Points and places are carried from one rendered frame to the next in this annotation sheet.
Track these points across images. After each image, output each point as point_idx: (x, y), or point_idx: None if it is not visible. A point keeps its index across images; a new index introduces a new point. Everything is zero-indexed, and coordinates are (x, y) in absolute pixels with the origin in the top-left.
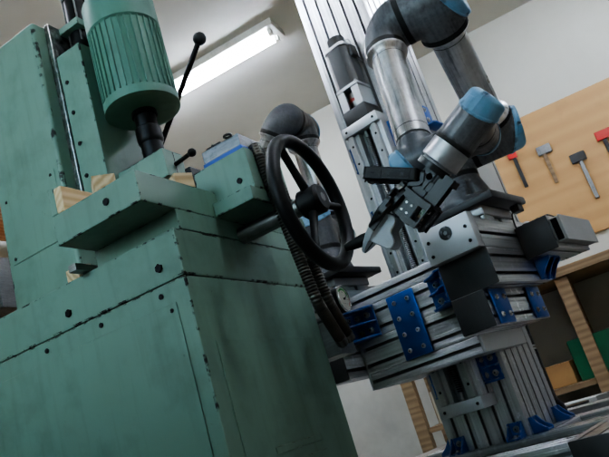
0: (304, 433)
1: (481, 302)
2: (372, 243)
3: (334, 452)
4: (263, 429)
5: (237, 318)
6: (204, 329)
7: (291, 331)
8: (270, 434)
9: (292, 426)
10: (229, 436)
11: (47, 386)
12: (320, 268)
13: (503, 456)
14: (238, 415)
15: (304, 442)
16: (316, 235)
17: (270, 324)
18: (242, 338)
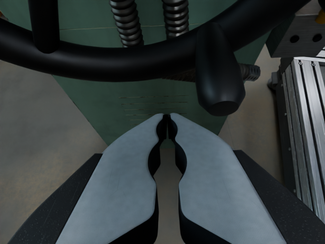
0: (162, 94)
1: None
2: (171, 139)
3: (197, 103)
4: (106, 89)
5: (77, 4)
6: (16, 20)
7: (198, 14)
8: (114, 92)
9: (146, 89)
10: (66, 89)
11: None
12: (176, 12)
13: (322, 198)
14: (75, 81)
15: (157, 98)
16: (33, 15)
17: (151, 7)
18: (85, 26)
